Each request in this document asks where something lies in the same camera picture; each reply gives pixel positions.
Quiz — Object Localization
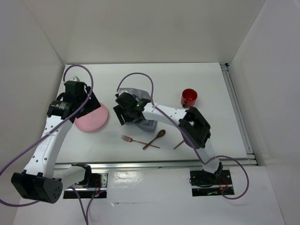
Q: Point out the grey cloth placemat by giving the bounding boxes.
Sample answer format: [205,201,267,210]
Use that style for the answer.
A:
[117,87,158,133]

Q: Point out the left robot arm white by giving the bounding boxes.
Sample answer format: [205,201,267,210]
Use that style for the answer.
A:
[11,80,101,203]

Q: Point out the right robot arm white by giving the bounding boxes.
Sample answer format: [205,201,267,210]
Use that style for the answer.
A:
[113,90,223,184]

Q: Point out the copper fork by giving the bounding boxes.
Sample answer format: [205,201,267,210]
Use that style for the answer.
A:
[121,135,147,145]

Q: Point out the pink plate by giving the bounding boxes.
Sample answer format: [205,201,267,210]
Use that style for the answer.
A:
[74,105,108,132]

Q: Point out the brown wooden spoon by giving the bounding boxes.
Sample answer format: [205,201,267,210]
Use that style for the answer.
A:
[142,129,166,150]

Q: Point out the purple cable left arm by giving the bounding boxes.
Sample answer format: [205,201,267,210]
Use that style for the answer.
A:
[0,64,104,224]

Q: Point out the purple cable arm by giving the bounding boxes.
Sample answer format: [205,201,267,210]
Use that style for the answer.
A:
[116,72,249,200]
[0,64,104,224]

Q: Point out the red mug black handle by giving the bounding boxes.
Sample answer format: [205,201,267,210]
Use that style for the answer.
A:
[180,89,198,108]

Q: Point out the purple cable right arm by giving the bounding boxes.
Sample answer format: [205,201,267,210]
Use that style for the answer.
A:
[116,72,249,200]

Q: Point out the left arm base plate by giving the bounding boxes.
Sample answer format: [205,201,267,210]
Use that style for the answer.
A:
[72,170,108,199]

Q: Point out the aluminium rail front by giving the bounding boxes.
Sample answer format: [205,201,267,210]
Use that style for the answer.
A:
[54,155,258,170]

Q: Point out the aluminium rail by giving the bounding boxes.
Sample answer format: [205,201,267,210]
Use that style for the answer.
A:
[54,155,258,170]
[220,63,256,160]

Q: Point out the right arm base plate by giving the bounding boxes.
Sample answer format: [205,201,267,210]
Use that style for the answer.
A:
[189,170,234,197]

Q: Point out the aluminium rail right side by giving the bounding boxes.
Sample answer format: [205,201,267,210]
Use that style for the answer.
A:
[220,63,256,160]

